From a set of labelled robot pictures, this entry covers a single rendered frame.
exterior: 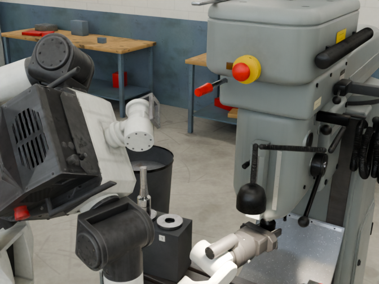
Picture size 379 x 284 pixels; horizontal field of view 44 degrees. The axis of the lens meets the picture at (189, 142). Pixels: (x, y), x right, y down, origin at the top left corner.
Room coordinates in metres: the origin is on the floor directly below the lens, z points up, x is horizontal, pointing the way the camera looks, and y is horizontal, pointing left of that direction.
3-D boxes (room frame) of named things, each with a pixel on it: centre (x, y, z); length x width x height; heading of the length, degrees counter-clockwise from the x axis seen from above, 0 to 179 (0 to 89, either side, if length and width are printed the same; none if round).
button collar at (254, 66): (1.00, -0.12, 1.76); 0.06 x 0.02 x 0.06; 60
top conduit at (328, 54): (1.16, -0.38, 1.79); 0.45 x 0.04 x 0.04; 150
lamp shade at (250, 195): (1.00, -0.15, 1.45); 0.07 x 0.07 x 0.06
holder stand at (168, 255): (1.42, 0.11, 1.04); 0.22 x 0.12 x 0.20; 67
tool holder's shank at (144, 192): (1.44, 0.15, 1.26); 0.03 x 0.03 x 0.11
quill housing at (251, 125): (1.20, -0.24, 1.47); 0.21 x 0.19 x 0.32; 60
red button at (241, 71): (0.98, -0.11, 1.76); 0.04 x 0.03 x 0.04; 60
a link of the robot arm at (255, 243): (1.14, -0.17, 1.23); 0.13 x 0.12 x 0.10; 45
